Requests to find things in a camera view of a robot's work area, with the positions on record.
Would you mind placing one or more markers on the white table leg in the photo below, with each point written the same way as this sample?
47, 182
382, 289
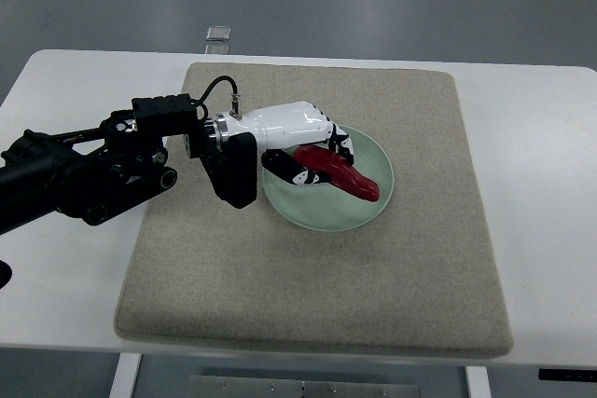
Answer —
125, 376
477, 381

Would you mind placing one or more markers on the metal floor socket plate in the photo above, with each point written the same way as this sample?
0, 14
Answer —
218, 33

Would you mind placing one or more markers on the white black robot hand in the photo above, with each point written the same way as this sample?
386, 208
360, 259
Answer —
280, 125

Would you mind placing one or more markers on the white table leg left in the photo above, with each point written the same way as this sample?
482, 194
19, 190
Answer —
125, 376

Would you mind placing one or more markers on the white table leg right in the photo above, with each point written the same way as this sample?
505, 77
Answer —
477, 381

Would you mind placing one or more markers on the light green plate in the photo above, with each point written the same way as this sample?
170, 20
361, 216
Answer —
325, 207

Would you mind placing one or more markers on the red chili pepper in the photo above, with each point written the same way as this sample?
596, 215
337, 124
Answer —
339, 171

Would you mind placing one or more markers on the black table control panel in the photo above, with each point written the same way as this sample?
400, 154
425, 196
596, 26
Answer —
567, 375

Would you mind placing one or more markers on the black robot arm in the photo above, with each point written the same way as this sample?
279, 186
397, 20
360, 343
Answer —
97, 174

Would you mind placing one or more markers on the beige fabric mat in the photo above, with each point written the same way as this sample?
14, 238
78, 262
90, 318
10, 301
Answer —
419, 279

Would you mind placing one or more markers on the metal base plate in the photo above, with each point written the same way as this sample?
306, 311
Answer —
212, 386

